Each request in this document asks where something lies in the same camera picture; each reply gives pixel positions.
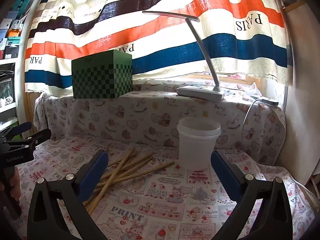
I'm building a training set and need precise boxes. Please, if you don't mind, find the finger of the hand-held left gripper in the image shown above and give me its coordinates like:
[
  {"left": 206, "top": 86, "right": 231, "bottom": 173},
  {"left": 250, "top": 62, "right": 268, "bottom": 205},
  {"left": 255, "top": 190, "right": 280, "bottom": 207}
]
[
  {"left": 17, "top": 128, "right": 52, "bottom": 148},
  {"left": 0, "top": 121, "right": 32, "bottom": 141}
]

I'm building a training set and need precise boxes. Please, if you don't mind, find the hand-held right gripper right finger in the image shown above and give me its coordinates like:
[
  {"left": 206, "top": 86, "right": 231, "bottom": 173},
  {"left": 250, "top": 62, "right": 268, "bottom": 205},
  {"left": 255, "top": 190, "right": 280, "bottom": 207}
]
[{"left": 210, "top": 150, "right": 293, "bottom": 240}]

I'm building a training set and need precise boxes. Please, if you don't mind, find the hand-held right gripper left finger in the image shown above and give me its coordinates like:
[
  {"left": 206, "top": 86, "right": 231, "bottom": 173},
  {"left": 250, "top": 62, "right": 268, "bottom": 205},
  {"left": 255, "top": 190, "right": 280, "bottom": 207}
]
[{"left": 27, "top": 149, "right": 109, "bottom": 240}]

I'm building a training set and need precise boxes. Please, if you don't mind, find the pile of wooden chopsticks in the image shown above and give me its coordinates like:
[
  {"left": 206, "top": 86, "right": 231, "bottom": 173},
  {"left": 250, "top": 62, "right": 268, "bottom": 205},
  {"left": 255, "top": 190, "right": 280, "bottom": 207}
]
[{"left": 82, "top": 146, "right": 175, "bottom": 215}]

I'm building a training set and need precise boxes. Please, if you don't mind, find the translucent plastic container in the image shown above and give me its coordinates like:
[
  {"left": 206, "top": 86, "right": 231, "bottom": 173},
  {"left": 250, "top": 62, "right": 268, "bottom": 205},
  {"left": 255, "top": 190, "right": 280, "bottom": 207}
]
[{"left": 176, "top": 117, "right": 222, "bottom": 171}]

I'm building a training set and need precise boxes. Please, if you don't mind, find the person's left hand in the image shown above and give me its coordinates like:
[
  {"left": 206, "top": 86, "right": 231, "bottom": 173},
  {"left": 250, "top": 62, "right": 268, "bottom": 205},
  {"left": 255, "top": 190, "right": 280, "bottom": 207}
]
[{"left": 7, "top": 167, "right": 23, "bottom": 201}]

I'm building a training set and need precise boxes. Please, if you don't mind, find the white shelf unit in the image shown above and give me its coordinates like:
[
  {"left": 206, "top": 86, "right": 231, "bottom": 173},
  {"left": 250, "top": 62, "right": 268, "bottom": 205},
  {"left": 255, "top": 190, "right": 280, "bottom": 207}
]
[{"left": 0, "top": 57, "right": 25, "bottom": 140}]

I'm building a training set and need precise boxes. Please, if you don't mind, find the bear print cloth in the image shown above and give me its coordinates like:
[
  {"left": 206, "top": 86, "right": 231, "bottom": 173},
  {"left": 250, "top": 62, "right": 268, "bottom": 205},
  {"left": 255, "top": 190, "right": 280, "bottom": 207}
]
[{"left": 34, "top": 75, "right": 287, "bottom": 165}]

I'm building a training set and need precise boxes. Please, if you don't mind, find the christmas print tablecloth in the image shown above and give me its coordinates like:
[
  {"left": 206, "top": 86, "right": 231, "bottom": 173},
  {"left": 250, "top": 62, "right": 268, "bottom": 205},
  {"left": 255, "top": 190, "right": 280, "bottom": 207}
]
[{"left": 15, "top": 135, "right": 317, "bottom": 240}]

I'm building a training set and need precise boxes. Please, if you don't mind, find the green checkered box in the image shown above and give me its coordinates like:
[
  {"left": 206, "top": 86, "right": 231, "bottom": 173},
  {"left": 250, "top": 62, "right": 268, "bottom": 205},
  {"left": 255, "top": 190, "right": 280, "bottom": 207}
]
[{"left": 71, "top": 49, "right": 133, "bottom": 99}]

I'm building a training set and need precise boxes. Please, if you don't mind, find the white charger puck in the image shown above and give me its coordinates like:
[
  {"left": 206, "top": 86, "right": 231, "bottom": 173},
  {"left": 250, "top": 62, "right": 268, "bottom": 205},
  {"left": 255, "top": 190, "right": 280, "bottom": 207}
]
[{"left": 251, "top": 94, "right": 279, "bottom": 107}]

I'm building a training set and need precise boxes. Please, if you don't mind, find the white desk lamp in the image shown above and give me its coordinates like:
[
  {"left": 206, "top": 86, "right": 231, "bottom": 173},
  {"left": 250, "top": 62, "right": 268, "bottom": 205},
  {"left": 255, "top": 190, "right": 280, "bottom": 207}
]
[{"left": 142, "top": 10, "right": 225, "bottom": 102}]

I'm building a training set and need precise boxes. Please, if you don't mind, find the stack of assorted boxes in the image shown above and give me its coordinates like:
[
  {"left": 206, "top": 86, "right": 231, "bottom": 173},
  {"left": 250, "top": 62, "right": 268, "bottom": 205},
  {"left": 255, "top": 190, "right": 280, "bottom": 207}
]
[{"left": 0, "top": 0, "right": 35, "bottom": 60}]

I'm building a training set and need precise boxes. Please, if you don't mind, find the beige side panel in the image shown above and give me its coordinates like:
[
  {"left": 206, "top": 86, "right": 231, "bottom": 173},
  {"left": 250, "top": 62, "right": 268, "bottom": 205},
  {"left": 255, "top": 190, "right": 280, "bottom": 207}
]
[{"left": 277, "top": 0, "right": 320, "bottom": 188}]

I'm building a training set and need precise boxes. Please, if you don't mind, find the striped printed curtain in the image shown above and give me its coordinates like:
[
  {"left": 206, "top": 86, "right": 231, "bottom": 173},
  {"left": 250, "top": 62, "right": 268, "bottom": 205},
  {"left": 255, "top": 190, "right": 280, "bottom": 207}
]
[{"left": 24, "top": 0, "right": 294, "bottom": 98}]

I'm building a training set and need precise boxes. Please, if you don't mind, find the white cable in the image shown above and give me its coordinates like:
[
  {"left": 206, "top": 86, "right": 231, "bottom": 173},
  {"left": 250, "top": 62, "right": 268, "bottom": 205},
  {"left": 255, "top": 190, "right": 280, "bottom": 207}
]
[{"left": 241, "top": 99, "right": 262, "bottom": 153}]

